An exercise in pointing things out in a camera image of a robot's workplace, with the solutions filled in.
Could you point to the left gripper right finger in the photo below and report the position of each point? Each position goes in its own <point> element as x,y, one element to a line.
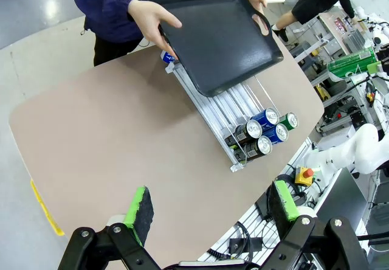
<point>281,203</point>

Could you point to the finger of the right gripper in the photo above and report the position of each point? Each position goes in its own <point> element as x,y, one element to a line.
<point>374,67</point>

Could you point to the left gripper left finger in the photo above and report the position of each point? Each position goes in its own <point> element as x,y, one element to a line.
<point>143,215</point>

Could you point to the green Chilsung cider can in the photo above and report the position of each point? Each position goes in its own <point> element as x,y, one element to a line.
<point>291,120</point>
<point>349,64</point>

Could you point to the black Pepsi can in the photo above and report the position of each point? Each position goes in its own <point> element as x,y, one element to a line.
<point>253,129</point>
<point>263,145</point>

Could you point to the black serving tray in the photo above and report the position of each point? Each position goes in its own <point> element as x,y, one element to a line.
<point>218,45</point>

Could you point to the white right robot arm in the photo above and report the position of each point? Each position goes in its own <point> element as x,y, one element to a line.
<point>364,148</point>

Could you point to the person's right forearm purple sleeve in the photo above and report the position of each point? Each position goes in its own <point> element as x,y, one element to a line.
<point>106,11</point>

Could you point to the person in purple jacket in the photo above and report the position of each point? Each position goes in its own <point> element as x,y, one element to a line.
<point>115,8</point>

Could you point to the person's left hand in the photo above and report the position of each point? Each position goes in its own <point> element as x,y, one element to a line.
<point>258,1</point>

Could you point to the person's right hand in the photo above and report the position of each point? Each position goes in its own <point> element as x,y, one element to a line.
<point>149,17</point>

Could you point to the yellow emergency stop box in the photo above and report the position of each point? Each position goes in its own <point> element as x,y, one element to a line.
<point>302,177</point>

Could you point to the light wooden side table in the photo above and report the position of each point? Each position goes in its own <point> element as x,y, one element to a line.
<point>329,23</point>

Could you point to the black flat panel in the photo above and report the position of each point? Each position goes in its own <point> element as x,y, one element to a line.
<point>343,203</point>

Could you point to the blue Pocari Sweat can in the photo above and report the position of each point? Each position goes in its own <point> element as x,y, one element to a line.
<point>166,57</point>
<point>281,132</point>
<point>270,117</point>

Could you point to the yellow plastic strip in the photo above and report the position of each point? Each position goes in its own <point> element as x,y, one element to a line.
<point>45,212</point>

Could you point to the clear can dispenser rack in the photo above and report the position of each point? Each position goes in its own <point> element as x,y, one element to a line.
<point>218,112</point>

